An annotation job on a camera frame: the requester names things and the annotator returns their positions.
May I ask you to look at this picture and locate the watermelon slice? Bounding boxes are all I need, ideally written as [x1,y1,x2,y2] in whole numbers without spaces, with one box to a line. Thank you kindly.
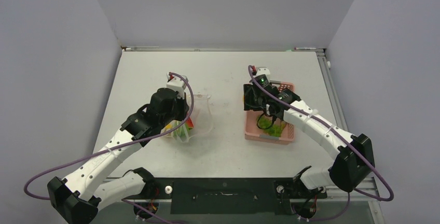
[185,117,194,130]

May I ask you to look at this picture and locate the green lettuce head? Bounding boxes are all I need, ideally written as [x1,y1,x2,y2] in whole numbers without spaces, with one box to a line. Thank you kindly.
[172,124,191,142]

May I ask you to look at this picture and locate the clear zip top bag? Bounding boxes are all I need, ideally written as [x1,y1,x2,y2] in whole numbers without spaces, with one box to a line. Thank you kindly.
[166,94,214,143]

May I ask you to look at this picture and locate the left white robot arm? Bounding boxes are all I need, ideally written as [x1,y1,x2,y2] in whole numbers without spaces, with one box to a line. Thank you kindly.
[47,88,189,223]

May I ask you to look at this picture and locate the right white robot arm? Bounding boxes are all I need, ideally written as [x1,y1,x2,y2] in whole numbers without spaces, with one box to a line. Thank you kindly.
[243,75,374,197]

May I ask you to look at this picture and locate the green grape bunch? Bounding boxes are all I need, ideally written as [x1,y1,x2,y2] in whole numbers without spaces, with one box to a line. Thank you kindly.
[256,114,287,137]

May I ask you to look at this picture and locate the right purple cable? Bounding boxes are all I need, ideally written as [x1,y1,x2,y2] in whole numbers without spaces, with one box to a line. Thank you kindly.
[247,65,395,203]

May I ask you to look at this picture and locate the purple cable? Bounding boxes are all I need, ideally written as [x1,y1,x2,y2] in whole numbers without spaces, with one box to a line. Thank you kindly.
[23,72,195,201]
[247,65,395,203]

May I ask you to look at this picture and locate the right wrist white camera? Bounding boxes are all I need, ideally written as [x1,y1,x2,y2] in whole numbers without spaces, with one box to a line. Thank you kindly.
[252,66,271,82]

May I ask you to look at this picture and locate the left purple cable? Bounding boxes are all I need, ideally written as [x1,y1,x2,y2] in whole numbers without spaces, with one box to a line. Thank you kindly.
[23,72,195,201]

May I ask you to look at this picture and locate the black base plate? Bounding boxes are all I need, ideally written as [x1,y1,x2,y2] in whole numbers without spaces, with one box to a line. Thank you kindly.
[128,177,327,215]

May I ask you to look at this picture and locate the aluminium table rail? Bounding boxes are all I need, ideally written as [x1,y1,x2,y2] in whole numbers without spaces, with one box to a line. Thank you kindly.
[316,48,382,203]

